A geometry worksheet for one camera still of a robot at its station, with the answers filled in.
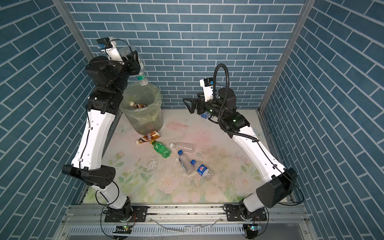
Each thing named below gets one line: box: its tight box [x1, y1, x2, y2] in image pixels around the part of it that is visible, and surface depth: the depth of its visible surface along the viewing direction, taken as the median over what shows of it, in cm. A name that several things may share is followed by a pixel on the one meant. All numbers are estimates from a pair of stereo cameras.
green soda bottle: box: [151, 140, 172, 159], surface depth 96 cm
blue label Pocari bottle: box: [201, 112, 210, 119], surface depth 114 cm
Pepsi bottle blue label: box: [191, 159, 214, 182], surface depth 86 cm
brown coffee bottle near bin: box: [135, 130, 161, 145], surface depth 101 cm
